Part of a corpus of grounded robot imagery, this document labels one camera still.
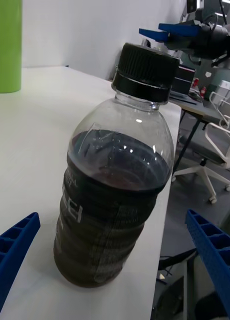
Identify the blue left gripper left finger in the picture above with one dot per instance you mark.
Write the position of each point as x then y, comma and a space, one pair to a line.
12, 250

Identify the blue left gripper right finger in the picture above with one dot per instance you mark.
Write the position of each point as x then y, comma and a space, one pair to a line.
217, 255

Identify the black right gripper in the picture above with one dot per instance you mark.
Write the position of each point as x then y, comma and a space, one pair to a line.
192, 42

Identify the dark drink bottle black cap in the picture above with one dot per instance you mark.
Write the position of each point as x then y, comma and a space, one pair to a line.
107, 225

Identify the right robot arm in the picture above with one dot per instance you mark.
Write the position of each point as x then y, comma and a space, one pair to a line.
222, 37

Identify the open laptop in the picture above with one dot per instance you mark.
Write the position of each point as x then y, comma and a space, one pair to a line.
185, 80

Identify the red can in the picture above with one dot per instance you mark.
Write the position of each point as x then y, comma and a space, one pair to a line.
196, 83

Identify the desk with black legs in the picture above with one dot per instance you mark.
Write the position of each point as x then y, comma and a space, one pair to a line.
192, 110

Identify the white office chair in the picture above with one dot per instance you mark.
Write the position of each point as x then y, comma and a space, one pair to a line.
215, 152
226, 110

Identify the yellow-green plastic bin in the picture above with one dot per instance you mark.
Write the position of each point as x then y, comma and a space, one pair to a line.
7, 45

